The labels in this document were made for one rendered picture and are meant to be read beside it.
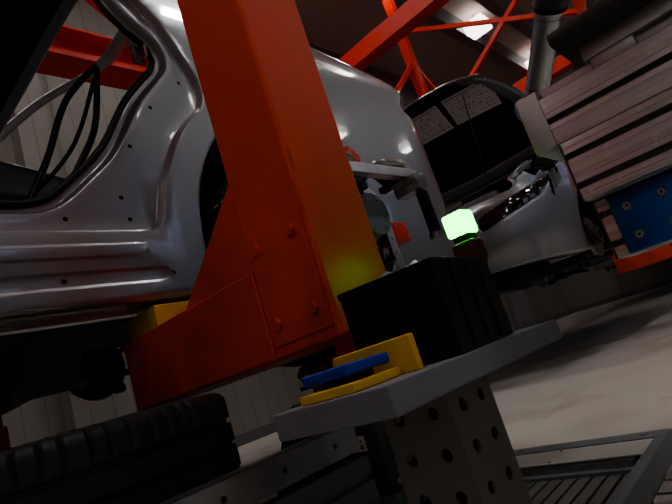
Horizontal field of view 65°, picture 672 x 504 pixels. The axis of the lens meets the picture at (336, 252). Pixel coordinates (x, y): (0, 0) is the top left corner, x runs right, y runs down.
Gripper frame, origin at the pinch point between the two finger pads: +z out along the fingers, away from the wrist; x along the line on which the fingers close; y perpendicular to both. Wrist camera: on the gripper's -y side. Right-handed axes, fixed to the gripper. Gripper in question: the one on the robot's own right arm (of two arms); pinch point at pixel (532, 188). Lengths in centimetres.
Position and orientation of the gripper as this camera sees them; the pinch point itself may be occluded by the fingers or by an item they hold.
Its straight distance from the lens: 190.2
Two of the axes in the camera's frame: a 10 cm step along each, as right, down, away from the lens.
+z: -3.8, 8.6, -3.4
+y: 0.6, -3.5, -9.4
